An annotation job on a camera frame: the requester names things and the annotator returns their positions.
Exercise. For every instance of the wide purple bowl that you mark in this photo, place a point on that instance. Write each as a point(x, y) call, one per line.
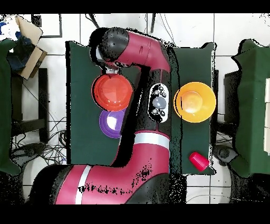
point(109, 124)

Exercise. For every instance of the wide orange bowl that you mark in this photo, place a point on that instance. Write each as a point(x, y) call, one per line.
point(112, 93)

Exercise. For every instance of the yellow bowl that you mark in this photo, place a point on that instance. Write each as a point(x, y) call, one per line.
point(195, 102)

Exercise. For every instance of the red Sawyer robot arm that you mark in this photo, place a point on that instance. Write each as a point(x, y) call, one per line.
point(137, 164)

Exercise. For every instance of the dark green tablecloth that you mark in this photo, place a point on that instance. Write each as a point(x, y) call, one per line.
point(84, 126)

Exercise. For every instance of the red cup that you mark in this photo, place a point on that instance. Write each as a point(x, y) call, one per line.
point(199, 161)

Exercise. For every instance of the short black leg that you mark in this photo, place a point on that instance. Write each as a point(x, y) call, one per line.
point(153, 23)

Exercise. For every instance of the black chair base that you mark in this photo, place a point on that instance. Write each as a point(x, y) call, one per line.
point(27, 151)
point(224, 153)

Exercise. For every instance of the black tripod leg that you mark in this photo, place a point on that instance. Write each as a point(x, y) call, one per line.
point(92, 20)

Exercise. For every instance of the cardboard box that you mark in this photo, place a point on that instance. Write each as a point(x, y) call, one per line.
point(31, 63)

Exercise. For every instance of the green covered table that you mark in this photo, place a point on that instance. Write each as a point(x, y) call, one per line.
point(253, 105)
point(4, 105)

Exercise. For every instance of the blue cloth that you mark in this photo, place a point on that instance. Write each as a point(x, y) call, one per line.
point(20, 55)

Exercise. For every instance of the white boxes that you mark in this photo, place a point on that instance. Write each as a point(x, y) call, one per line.
point(267, 116)

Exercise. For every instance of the black stool frame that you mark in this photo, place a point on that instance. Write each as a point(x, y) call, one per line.
point(43, 95)

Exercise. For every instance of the black chair frame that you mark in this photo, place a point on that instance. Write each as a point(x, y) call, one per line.
point(231, 95)

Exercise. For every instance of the thin black frame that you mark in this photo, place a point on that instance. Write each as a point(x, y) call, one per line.
point(60, 27)

